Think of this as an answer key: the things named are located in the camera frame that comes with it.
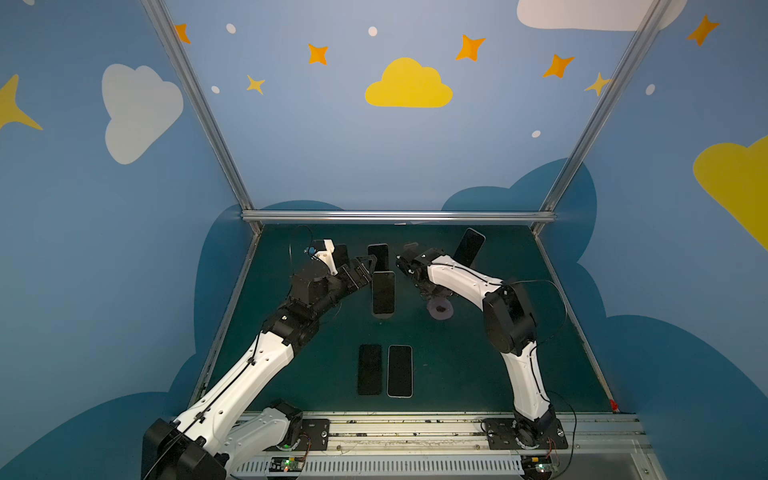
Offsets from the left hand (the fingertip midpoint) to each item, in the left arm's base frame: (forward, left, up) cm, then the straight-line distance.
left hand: (371, 265), depth 72 cm
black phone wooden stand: (+20, -31, -16) cm, 40 cm away
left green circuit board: (-38, +20, -30) cm, 52 cm away
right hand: (+9, -23, -22) cm, 33 cm away
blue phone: (+7, -3, -24) cm, 25 cm away
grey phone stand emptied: (+21, -12, -18) cm, 30 cm away
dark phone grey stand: (-15, 0, -30) cm, 34 cm away
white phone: (-16, -8, -29) cm, 34 cm away
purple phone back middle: (+18, -2, -16) cm, 24 cm away
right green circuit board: (-38, -41, -30) cm, 64 cm away
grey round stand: (+4, -22, -29) cm, 36 cm away
